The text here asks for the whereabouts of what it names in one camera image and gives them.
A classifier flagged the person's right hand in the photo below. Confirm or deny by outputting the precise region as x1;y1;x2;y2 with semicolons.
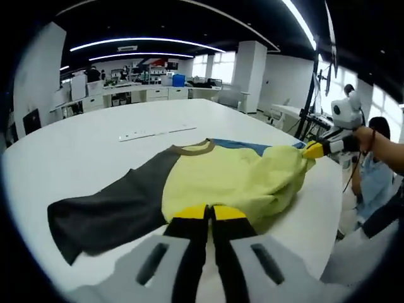
353;125;377;156

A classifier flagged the black cabinet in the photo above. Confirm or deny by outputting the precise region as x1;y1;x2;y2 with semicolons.
23;109;42;135

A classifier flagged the white storage box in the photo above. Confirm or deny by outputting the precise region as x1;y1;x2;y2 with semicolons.
85;81;104;97

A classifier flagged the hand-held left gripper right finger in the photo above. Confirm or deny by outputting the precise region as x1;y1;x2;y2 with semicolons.
210;204;351;303

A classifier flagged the ceiling light strip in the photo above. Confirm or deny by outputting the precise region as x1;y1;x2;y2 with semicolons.
69;37;227;53
89;52;194;61
282;0;316;50

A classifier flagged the black tripod stand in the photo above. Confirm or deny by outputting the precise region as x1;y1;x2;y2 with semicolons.
296;53;321;140

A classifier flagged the red and black wall banner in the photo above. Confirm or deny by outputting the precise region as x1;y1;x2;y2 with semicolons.
138;58;179;69

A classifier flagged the yellow blue grey garment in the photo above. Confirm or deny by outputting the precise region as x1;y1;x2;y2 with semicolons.
47;138;316;266

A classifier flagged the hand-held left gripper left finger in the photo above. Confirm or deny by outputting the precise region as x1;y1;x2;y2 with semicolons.
68;204;211;303

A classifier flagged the tall white box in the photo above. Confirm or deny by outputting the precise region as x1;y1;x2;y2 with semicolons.
69;75;87;100

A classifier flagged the white square pillar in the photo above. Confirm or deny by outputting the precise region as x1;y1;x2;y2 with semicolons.
12;21;67;140
233;40;268;114

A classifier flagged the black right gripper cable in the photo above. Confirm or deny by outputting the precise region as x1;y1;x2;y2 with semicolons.
342;150;364;193

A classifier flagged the white template strip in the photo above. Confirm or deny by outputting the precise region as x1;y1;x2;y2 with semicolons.
119;127;198;142

